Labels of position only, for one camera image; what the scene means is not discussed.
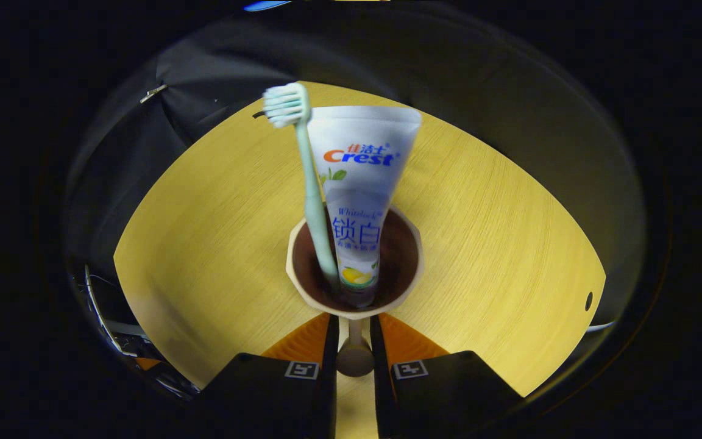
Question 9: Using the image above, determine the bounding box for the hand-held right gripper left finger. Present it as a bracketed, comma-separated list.
[196, 313, 341, 439]

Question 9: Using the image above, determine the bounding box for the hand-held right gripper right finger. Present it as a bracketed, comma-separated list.
[369, 313, 522, 439]

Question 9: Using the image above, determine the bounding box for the beige cup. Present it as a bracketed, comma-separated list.
[286, 204, 425, 377]

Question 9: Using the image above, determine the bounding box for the mint green toothbrush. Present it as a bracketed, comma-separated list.
[263, 82, 342, 287]

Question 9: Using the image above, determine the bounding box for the white toothpaste tube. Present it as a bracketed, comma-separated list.
[307, 105, 422, 305]

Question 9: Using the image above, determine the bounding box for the black backdrop cloth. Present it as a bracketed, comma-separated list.
[65, 6, 647, 324]

